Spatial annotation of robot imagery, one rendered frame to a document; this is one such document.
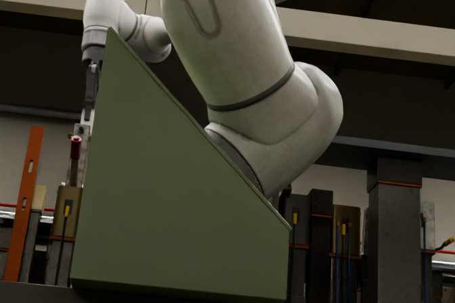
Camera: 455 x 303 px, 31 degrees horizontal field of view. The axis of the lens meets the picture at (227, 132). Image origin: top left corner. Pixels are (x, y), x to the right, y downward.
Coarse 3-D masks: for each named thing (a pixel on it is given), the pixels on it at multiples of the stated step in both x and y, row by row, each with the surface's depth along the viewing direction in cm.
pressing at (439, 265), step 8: (0, 216) 187; (8, 216) 187; (48, 216) 189; (40, 224) 194; (48, 224) 193; (40, 232) 201; (48, 232) 200; (40, 240) 207; (432, 264) 198; (440, 264) 198; (448, 264) 198; (448, 272) 206; (448, 280) 214
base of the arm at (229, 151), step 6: (210, 132) 128; (216, 138) 126; (222, 138) 126; (222, 144) 125; (228, 144) 125; (228, 150) 124; (234, 150) 125; (228, 156) 124; (234, 156) 124; (240, 156) 124; (234, 162) 124; (240, 162) 124; (240, 168) 124; (246, 168) 124; (246, 174) 124; (252, 174) 125; (252, 180) 125; (258, 186) 126
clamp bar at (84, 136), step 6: (78, 126) 190; (84, 126) 191; (78, 132) 190; (84, 132) 190; (84, 138) 190; (84, 144) 190; (84, 150) 189; (84, 156) 189; (84, 162) 189; (84, 168) 190; (78, 174) 188; (66, 180) 187; (78, 186) 187
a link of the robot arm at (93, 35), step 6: (84, 30) 218; (90, 30) 215; (96, 30) 215; (102, 30) 215; (84, 36) 216; (90, 36) 215; (96, 36) 214; (102, 36) 215; (84, 42) 215; (90, 42) 214; (96, 42) 214; (102, 42) 214; (84, 48) 216; (102, 48) 215
